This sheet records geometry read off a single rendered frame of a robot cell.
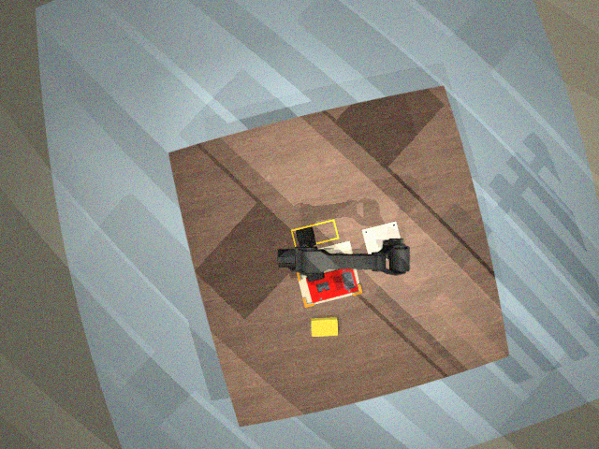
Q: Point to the yellow block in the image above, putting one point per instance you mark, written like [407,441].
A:
[322,327]

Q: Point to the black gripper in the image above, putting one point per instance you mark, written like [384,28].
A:
[306,238]

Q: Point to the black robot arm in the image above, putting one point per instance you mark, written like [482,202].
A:
[312,261]

